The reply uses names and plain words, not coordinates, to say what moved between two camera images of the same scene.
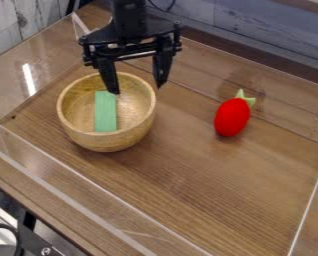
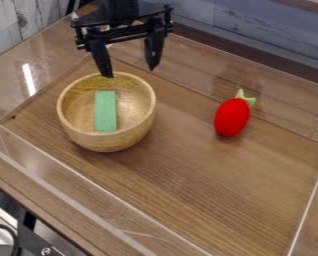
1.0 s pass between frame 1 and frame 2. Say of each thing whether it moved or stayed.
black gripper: moved
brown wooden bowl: stayed
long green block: stayed
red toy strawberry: stayed
